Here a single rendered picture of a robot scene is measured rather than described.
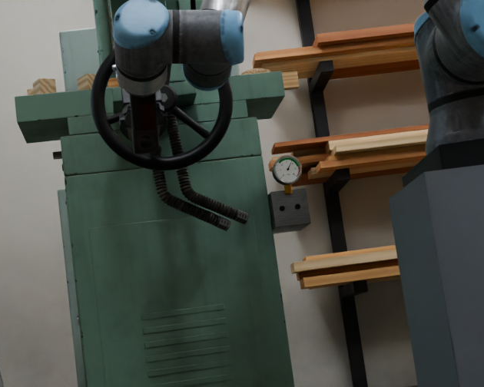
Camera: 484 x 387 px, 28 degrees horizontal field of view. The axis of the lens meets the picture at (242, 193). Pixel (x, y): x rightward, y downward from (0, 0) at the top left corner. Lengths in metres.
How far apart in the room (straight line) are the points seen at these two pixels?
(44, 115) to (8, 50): 2.72
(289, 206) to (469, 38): 0.64
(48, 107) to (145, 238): 0.36
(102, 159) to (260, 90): 0.39
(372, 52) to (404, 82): 0.49
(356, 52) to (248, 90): 2.24
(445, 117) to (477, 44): 0.20
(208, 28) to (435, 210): 0.49
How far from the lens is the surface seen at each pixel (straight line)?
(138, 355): 2.07
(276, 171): 2.07
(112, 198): 2.10
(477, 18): 1.64
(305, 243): 4.60
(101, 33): 2.56
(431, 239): 1.67
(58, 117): 2.14
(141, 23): 1.58
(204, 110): 2.15
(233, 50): 1.60
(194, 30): 1.59
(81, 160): 2.11
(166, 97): 1.94
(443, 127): 1.79
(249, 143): 2.14
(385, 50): 4.41
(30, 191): 4.66
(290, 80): 2.36
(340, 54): 4.37
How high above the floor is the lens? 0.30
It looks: 9 degrees up
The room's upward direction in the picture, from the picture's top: 8 degrees counter-clockwise
